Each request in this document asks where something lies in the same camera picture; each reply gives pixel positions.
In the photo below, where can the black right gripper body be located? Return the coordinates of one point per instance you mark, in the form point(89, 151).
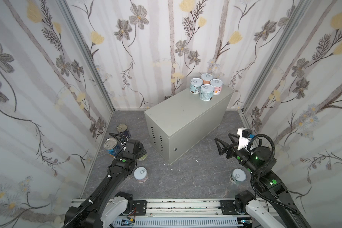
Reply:
point(231, 148)

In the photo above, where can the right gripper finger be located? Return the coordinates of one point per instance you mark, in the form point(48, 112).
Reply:
point(234, 138)
point(222, 146)

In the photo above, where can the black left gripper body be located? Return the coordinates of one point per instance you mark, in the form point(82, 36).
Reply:
point(124, 144)

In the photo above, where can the pink labelled white-lid can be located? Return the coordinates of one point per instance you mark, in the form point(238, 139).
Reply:
point(141, 174)

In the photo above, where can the light blue can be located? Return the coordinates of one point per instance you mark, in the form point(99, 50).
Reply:
point(206, 92)

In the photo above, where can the pink fruit labelled can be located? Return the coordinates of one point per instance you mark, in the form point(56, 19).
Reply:
point(217, 84)

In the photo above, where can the orange labelled can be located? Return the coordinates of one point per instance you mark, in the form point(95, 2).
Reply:
point(206, 78)

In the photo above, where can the teal labelled white-lid can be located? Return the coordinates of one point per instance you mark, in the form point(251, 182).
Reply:
point(195, 85)

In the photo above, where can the green labelled can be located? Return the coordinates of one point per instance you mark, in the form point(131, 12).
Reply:
point(142, 158)

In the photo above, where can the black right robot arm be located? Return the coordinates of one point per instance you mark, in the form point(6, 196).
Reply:
point(270, 188)

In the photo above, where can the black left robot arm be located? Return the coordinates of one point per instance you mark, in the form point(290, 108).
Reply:
point(95, 212)

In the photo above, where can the dark blue tomato can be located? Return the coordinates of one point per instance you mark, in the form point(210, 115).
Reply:
point(123, 130)

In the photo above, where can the blue labelled tin can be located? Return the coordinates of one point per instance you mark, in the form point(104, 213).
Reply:
point(112, 147)

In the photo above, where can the white-lid can front right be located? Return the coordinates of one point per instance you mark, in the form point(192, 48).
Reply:
point(238, 176)

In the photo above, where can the grey metal cabinet box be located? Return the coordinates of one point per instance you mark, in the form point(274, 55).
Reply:
point(180, 122)

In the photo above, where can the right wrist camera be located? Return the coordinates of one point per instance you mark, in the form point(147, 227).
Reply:
point(245, 136)

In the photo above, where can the white slotted cable duct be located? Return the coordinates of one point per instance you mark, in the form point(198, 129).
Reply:
point(177, 223)

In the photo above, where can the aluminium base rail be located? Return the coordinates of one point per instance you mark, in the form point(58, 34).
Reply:
point(257, 215)

